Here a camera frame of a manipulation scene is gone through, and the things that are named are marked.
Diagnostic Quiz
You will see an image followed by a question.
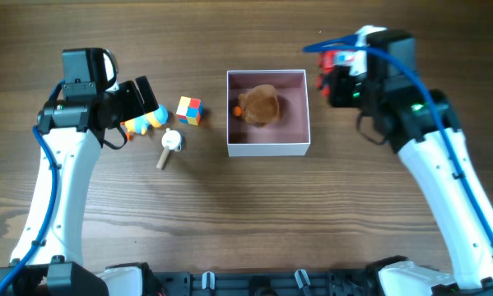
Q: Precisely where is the red toy fire truck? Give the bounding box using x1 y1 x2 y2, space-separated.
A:
316 50 355 98

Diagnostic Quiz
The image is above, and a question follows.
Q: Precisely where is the brown plush toy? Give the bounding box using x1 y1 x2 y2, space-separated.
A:
232 84 281 127

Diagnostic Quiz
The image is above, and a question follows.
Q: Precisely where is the white pink-lined box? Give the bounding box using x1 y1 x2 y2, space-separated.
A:
226 69 311 157

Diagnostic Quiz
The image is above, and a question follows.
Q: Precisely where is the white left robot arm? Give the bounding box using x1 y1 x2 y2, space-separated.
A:
0 76 165 295

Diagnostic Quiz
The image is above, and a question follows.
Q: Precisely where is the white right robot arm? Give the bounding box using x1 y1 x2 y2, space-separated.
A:
323 65 493 295

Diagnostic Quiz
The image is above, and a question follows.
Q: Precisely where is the yellow blue duck toy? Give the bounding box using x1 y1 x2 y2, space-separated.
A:
122 104 169 140

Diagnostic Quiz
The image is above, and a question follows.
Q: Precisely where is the colourful two-by-two cube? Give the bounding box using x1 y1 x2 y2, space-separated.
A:
175 96 203 126

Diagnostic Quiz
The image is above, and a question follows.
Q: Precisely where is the white wooden rattle drum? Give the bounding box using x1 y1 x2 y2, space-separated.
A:
156 128 183 170

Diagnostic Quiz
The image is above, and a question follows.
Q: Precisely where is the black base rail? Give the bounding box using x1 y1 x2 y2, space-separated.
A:
154 269 379 296

